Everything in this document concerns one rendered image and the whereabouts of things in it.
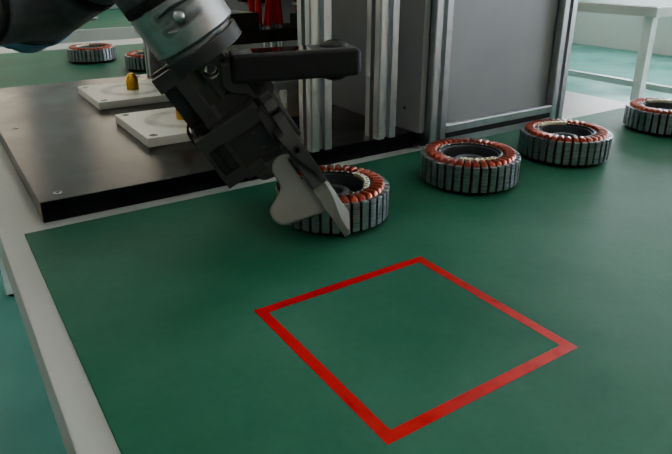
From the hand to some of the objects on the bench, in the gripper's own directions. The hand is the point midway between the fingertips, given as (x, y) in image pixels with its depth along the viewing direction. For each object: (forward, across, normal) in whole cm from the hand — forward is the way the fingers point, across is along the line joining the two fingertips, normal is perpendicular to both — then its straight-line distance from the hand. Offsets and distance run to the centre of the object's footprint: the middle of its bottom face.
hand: (335, 202), depth 61 cm
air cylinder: (0, -36, 0) cm, 36 cm away
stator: (+10, -6, +14) cm, 19 cm away
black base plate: (-7, -43, -16) cm, 46 cm away
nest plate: (-8, -31, -12) cm, 34 cm away
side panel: (+17, -25, +25) cm, 40 cm away
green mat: (-7, -111, -17) cm, 113 cm away
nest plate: (-12, -54, -19) cm, 58 cm away
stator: (+1, 0, -1) cm, 1 cm away
